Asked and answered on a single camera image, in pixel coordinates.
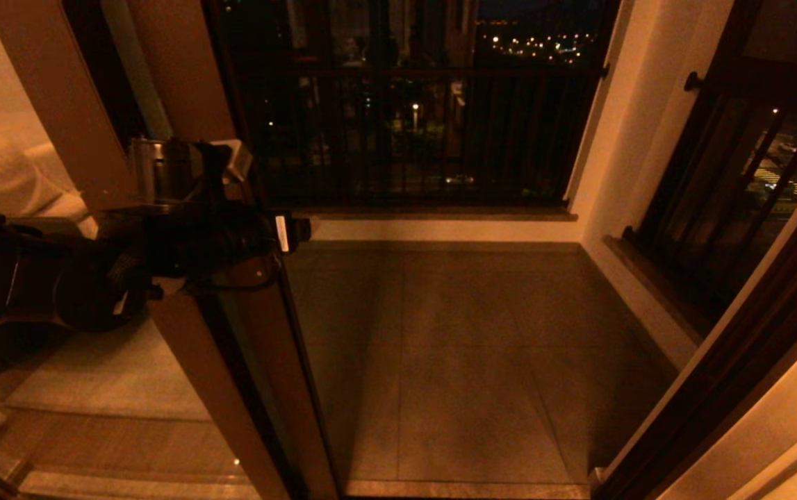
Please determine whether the brown framed fixed glass panel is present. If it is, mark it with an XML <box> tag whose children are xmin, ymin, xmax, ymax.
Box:
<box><xmin>0</xmin><ymin>0</ymin><xmax>295</xmax><ymax>500</ymax></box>

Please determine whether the black window guard railing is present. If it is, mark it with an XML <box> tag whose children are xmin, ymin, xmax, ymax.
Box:
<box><xmin>624</xmin><ymin>0</ymin><xmax>797</xmax><ymax>334</ymax></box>
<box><xmin>207</xmin><ymin>0</ymin><xmax>614</xmax><ymax>208</ymax></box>

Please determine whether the dark brown door jamb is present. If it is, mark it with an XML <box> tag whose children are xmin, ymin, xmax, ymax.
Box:
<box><xmin>589</xmin><ymin>132</ymin><xmax>797</xmax><ymax>500</ymax></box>

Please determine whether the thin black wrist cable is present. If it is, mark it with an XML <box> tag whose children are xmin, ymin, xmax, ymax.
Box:
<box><xmin>207</xmin><ymin>253</ymin><xmax>282</xmax><ymax>290</ymax></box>

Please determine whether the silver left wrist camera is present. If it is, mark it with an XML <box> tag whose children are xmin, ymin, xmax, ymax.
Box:
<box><xmin>211</xmin><ymin>139</ymin><xmax>254</xmax><ymax>183</ymax></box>

